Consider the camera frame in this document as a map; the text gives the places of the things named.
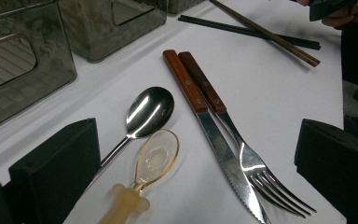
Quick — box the clear amber plastic spoon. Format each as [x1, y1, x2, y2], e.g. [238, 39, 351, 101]
[98, 129, 181, 224]

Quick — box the brown chopstick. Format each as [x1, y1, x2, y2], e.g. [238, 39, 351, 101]
[211, 0, 322, 65]
[209, 0, 320, 68]

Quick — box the smoky plastic bin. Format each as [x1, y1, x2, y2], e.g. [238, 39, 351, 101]
[58, 0, 168, 63]
[0, 0, 77, 136]
[167, 0, 207, 15]

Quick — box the metal spoon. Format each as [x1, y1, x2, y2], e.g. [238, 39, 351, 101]
[87, 86, 175, 190]

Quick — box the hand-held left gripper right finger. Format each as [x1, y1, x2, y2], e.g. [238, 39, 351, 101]
[294, 119, 358, 224]

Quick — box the wooden-handled fork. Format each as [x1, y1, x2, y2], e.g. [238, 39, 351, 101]
[177, 50, 318, 218]

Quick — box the wooden-handled knife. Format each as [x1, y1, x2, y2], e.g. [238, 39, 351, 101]
[162, 49, 271, 224]

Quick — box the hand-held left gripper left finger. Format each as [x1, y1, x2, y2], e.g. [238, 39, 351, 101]
[8, 117, 102, 224]

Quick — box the black chopstick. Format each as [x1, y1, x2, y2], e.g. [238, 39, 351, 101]
[177, 17, 321, 51]
[180, 14, 322, 49]

